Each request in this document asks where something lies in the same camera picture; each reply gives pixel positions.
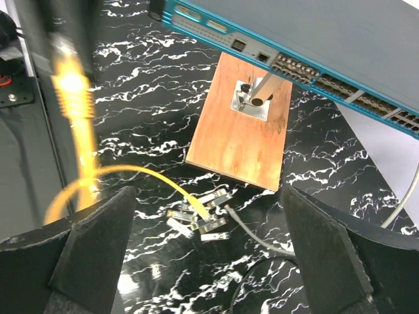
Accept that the grey ethernet cable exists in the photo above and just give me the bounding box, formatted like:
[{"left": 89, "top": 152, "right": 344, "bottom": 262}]
[{"left": 224, "top": 163, "right": 419, "bottom": 259}]

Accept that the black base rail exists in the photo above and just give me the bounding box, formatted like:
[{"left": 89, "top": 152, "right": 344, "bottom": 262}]
[{"left": 0, "top": 0, "right": 99, "bottom": 243}]

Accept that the wooden base board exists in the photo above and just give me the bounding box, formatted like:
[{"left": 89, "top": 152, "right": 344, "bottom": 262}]
[{"left": 185, "top": 53, "right": 293, "bottom": 191}]

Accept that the yellow ethernet cable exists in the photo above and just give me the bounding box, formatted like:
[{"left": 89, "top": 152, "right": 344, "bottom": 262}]
[{"left": 44, "top": 32, "right": 212, "bottom": 226}]

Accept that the metal stand post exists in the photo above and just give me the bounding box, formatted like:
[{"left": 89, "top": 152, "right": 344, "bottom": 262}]
[{"left": 249, "top": 73, "right": 284, "bottom": 107}]

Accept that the black cable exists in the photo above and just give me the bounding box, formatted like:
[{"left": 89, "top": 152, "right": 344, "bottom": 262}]
[{"left": 228, "top": 254, "right": 301, "bottom": 314}]

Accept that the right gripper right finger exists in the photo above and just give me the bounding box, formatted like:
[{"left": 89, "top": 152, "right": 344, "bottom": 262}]
[{"left": 282, "top": 187, "right": 418, "bottom": 313}]

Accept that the metal mounting plate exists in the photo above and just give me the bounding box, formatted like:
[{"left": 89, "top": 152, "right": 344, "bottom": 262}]
[{"left": 230, "top": 77, "right": 270, "bottom": 122}]

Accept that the silver SFP module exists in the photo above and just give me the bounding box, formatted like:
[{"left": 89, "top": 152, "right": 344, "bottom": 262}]
[
  {"left": 198, "top": 188, "right": 232, "bottom": 206},
  {"left": 200, "top": 232, "right": 230, "bottom": 242},
  {"left": 167, "top": 218, "right": 194, "bottom": 238},
  {"left": 166, "top": 209, "right": 198, "bottom": 222},
  {"left": 206, "top": 194, "right": 232, "bottom": 210},
  {"left": 191, "top": 217, "right": 227, "bottom": 234}
]

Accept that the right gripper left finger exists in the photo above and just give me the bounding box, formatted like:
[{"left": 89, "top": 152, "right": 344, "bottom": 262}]
[{"left": 1, "top": 186, "right": 137, "bottom": 313}]

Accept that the teal network switch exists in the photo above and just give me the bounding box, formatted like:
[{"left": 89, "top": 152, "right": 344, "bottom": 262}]
[{"left": 148, "top": 0, "right": 418, "bottom": 137}]

